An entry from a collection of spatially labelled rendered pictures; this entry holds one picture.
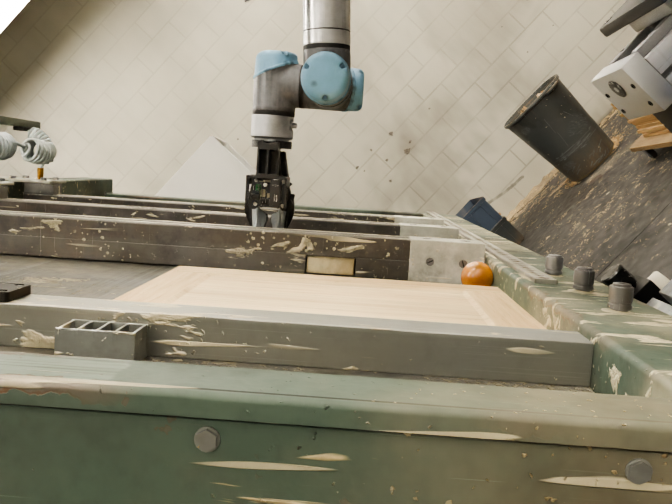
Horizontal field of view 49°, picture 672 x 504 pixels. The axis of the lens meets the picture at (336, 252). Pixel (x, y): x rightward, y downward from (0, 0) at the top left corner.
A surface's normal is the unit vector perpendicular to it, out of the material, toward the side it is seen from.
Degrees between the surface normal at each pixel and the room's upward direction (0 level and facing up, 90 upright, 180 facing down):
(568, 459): 90
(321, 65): 90
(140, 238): 90
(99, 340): 89
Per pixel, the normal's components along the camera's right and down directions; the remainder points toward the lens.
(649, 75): -0.01, 0.07
